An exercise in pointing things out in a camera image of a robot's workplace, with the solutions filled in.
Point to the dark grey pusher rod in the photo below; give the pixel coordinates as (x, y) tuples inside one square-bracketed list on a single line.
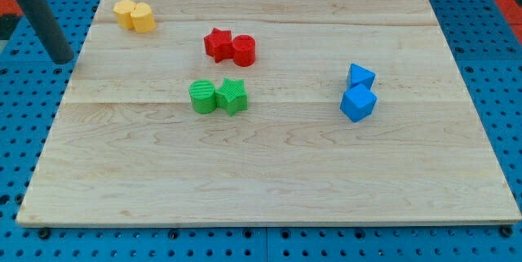
[(47, 29)]

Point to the yellow hexagon block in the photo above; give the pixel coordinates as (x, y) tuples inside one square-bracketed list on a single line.
[(122, 11)]

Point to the yellow cylinder block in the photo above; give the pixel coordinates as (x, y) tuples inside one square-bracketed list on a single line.
[(142, 18)]

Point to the light wooden board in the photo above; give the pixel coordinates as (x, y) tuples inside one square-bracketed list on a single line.
[(127, 150)]

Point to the red star block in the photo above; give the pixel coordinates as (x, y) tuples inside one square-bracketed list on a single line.
[(218, 44)]

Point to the green cylinder block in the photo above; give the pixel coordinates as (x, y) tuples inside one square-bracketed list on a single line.
[(202, 94)]

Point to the red cylinder block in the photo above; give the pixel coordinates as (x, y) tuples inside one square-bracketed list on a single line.
[(244, 50)]

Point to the green star block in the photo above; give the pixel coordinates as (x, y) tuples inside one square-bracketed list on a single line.
[(232, 96)]

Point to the blue triangle block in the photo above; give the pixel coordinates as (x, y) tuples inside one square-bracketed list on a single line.
[(358, 75)]

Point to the blue cube block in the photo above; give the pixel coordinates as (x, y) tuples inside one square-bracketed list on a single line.
[(358, 102)]

